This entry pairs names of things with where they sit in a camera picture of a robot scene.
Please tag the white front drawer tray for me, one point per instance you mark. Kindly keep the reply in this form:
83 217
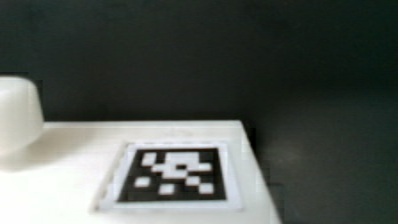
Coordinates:
122 172

